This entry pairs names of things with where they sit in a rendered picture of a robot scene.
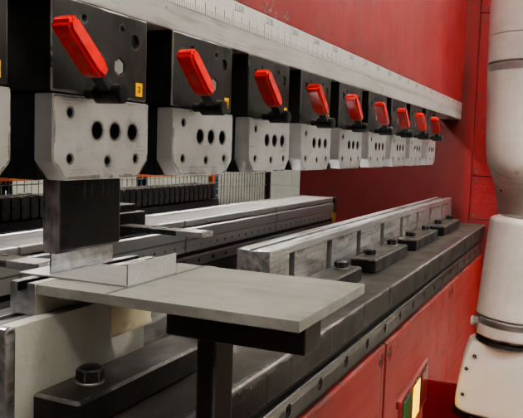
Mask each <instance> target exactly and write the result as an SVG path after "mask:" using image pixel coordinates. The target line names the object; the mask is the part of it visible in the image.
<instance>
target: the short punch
mask: <svg viewBox="0 0 523 418"><path fill-rule="evenodd" d="M119 241H120V178H112V179H93V180H74V181H61V180H49V179H47V180H43V247H42V249H43V251H44V252H45V253H48V254H50V274H53V273H56V272H61V271H65V270H72V269H75V268H80V267H84V266H87V265H95V264H99V263H103V262H106V261H111V260H113V244H116V243H118V242H119Z"/></svg>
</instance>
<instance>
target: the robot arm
mask: <svg viewBox="0 0 523 418"><path fill-rule="evenodd" d="M487 64H488V66H487V89H486V160H487V164H488V167H489V169H490V171H491V175H492V178H493V182H494V185H495V189H496V202H497V214H498V215H494V216H492V217H491V218H490V221H489V227H488V232H487V238H486V249H485V254H484V260H483V266H482V271H481V282H480V287H479V293H478V299H477V309H476V313H477V315H472V316H471V321H470V323H471V325H475V328H476V329H477V333H474V334H472V335H471V336H470V337H469V339H468V341H467V345H466V348H465V351H464V354H463V357H462V364H461V368H460V372H459V376H458V381H457V389H456V395H455V402H454V405H453V407H452V412H453V413H454V414H456V415H458V416H460V417H462V418H523V0H490V18H489V42H488V63H487Z"/></svg>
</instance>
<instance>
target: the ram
mask: <svg viewBox="0 0 523 418"><path fill-rule="evenodd" d="M77 1H81V2H85V3H88V4H90V5H94V6H97V7H101V8H104V9H107V10H110V11H112V12H117V13H120V14H123V15H126V16H128V17H133V18H136V19H139V20H141V21H145V22H147V31H162V30H174V31H176V32H182V33H184V34H187V35H190V36H195V37H197V38H200V39H203V40H206V41H210V42H213V43H216V44H219V45H222V46H226V47H230V48H232V54H251V55H254V56H259V57H261V58H264V59H268V60H270V61H274V62H277V63H281V64H283V65H286V66H289V67H290V70H304V71H307V72H310V73H312V74H315V75H320V76H323V77H325V78H329V79H331V82H342V83H345V84H347V85H352V86H355V87H358V88H360V89H362V90H363V91H371V92H374V93H376V94H380V95H384V96H387V98H393V99H396V100H400V101H403V102H406V103H407V104H411V105H416V106H419V107H422V108H423V109H430V110H432V111H435V112H436V117H438V118H439V119H461V117H462V112H461V111H460V110H457V109H454V108H451V107H448V106H446V105H444V104H440V103H438V102H435V101H433V100H430V99H427V98H424V97H422V96H420V95H416V94H414V93H411V92H409V91H406V90H403V89H400V88H398V87H396V86H393V85H390V84H387V83H385V82H383V81H380V80H376V79H374V78H372V77H369V76H366V75H363V74H361V73H359V72H356V71H354V70H350V69H348V68H345V67H343V66H339V65H336V64H335V63H332V62H330V61H326V60H324V59H321V58H319V57H317V56H313V55H311V54H308V53H305V52H303V51H299V50H297V49H295V48H293V47H290V46H287V45H284V44H281V43H280V42H277V41H273V40H271V39H268V38H266V37H264V36H260V35H257V34H256V33H253V32H250V31H247V30H244V29H242V28H240V27H236V26H233V25H232V24H229V23H226V22H223V21H220V20H218V19H216V18H213V17H210V16H207V15H205V14H202V13H200V12H196V11H194V10H192V9H189V8H187V7H183V6H181V5H178V4H176V3H174V2H170V1H168V0H77ZM234 1H236V2H239V3H241V4H243V5H245V6H247V7H250V8H252V9H254V10H257V11H258V12H261V13H263V14H266V15H267V16H269V17H273V18H275V19H276V20H278V21H280V22H284V23H285V24H287V25H290V26H292V27H294V28H296V29H299V30H301V31H303V32H306V33H308V34H310V35H312V36H315V37H317V38H319V39H321V40H323V41H326V42H328V43H330V44H332V45H334V46H337V47H339V48H341V49H343V50H345V51H348V52H350V53H352V54H354V55H357V56H359V57H361V58H364V59H365V60H367V61H370V62H373V63H374V64H376V65H378V66H382V67H383V68H385V69H387V70H391V71H392V72H394V73H397V74H399V75H401V76H403V77H406V78H408V79H410V80H413V81H415V82H417V83H419V84H420V85H424V86H426V87H428V88H430V89H432V90H435V91H437V92H439V93H441V94H443V95H446V96H448V97H450V98H452V99H455V100H457V101H459V102H462V87H463V72H464V57H465V42H466V28H467V0H234Z"/></svg>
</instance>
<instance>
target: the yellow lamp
mask: <svg viewBox="0 0 523 418"><path fill-rule="evenodd" d="M420 383H421V378H420V379H419V380H418V382H417V384H416V385H415V387H414V389H413V415H412V418H415V417H416V415H417V413H418V412H419V399H420Z"/></svg>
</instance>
